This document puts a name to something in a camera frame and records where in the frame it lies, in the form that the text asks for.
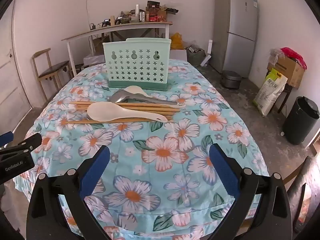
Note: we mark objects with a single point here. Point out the large white rice spoon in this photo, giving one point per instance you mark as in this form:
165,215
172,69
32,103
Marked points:
100,111

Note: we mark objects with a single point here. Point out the white leaning board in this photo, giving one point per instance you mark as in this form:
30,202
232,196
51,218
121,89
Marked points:
207,52

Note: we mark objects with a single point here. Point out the silver refrigerator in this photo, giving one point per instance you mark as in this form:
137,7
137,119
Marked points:
237,30

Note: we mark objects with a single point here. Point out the dark wooden chair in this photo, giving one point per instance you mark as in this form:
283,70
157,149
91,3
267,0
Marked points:
303,192

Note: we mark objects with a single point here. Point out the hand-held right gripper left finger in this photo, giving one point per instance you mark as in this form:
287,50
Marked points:
95,172

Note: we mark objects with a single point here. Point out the brown cardboard box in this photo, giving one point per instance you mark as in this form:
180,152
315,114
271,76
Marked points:
287,70

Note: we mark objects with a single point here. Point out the dark rice cooker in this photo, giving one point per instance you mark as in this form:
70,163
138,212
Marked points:
231,78

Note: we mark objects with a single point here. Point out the bundle of wooden chopsticks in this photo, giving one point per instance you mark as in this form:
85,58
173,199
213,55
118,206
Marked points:
150,108

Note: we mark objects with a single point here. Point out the yellow plastic bag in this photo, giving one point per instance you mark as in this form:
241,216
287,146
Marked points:
177,41

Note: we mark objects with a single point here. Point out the floral blue tablecloth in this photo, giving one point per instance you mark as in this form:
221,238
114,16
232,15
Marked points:
155,150

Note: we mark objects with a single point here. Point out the stainless steel spoon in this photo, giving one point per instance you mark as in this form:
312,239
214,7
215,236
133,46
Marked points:
120,97

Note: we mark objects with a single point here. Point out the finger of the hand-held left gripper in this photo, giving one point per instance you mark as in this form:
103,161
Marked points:
32,142
6,138

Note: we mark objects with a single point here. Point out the mint green utensil holder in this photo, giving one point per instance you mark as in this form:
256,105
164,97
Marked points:
137,65

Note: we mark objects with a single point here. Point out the black trash bin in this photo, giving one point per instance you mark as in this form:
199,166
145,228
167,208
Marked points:
300,120

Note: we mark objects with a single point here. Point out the red plastic bag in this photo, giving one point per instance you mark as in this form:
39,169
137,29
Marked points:
293,55

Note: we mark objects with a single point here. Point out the small white rice spoon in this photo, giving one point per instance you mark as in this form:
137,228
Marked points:
133,89

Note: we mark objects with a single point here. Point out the white door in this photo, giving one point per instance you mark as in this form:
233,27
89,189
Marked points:
11,90

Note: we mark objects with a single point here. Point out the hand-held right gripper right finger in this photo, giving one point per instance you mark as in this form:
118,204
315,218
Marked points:
225,170

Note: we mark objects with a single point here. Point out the white green paper towel pack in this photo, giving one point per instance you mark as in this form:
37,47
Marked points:
271,92

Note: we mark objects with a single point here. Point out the small dark stool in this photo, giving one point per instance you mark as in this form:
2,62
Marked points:
285,97

